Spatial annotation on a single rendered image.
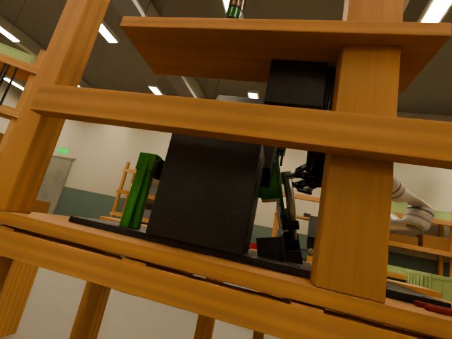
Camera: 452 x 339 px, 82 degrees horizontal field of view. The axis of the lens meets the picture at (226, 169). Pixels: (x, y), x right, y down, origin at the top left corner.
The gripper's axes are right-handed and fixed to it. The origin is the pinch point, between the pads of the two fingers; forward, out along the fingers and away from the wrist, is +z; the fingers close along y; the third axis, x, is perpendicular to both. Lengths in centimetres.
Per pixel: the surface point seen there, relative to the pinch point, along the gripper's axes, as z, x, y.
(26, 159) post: 80, 20, 29
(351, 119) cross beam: -12.6, 25.9, 31.2
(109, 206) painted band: 471, -482, -337
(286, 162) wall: -37, -519, -270
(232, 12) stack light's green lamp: 13, -10, 58
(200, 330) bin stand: 48, 15, -73
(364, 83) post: -18.9, 14.3, 36.1
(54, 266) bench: 65, 43, 7
